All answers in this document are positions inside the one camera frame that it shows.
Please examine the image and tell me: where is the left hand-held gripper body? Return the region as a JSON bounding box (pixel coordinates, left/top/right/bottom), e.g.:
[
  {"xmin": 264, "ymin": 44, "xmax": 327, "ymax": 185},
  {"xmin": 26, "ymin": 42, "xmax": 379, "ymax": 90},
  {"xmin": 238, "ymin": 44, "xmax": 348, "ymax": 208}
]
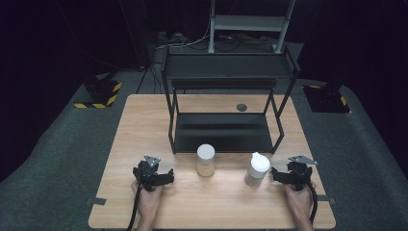
[{"xmin": 132, "ymin": 154, "xmax": 162, "ymax": 193}]

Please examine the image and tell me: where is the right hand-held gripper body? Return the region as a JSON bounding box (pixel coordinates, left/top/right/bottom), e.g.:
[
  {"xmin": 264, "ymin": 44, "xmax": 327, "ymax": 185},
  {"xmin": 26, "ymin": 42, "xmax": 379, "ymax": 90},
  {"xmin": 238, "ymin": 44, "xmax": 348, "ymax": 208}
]
[{"xmin": 286, "ymin": 154, "xmax": 319, "ymax": 193}]

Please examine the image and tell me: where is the person's left hand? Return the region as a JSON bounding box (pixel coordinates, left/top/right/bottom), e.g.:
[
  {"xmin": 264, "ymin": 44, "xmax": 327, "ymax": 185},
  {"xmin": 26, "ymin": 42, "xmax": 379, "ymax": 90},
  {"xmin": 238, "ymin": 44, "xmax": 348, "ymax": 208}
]
[{"xmin": 130, "ymin": 179, "xmax": 166, "ymax": 219}]

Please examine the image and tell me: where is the person's right hand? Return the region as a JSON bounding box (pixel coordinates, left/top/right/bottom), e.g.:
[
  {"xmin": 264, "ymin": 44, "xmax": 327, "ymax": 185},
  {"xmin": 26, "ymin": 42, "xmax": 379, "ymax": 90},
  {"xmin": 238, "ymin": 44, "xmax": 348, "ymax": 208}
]
[{"xmin": 282, "ymin": 181, "xmax": 318, "ymax": 222}]

